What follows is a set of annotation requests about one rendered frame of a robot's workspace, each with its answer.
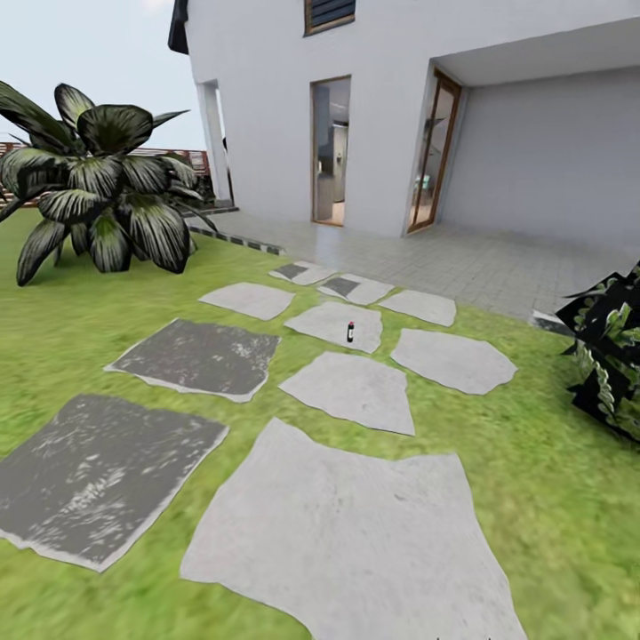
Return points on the door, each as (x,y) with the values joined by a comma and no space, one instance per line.
(443,107)

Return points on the fixed window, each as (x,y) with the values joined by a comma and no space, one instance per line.
(330,149)

